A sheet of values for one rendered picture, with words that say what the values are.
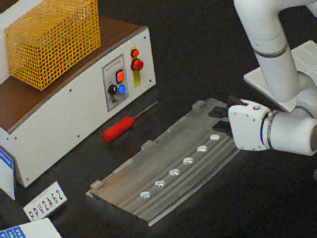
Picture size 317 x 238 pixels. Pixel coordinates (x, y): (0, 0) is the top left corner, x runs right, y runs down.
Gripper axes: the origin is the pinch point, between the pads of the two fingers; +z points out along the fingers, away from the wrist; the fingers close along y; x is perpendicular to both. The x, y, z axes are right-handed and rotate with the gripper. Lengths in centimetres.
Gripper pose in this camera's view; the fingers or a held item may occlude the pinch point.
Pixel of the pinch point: (221, 119)
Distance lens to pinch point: 177.9
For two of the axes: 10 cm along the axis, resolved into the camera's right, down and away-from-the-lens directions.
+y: 2.7, 8.5, 4.4
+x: 6.5, -5.1, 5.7
